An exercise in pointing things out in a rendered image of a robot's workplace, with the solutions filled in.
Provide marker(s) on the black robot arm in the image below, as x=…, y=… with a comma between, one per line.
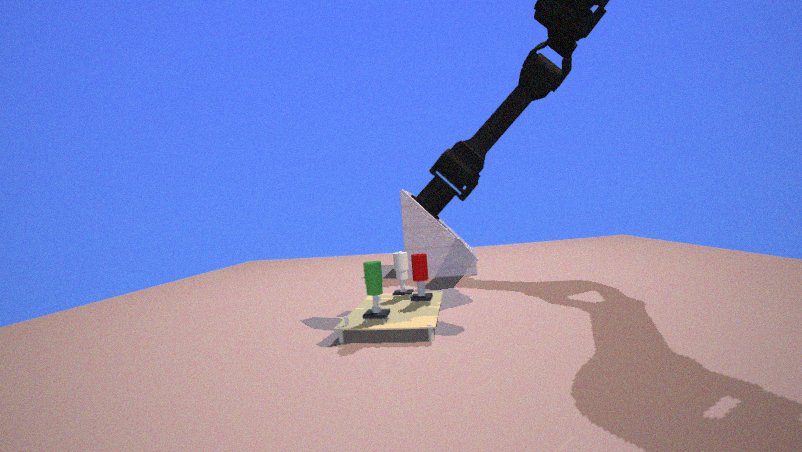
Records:
x=566, y=22

